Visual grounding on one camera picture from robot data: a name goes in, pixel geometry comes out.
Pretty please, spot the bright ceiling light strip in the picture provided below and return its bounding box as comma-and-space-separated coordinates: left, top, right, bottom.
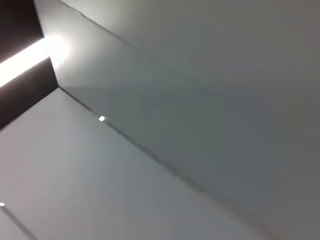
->
0, 34, 72, 87

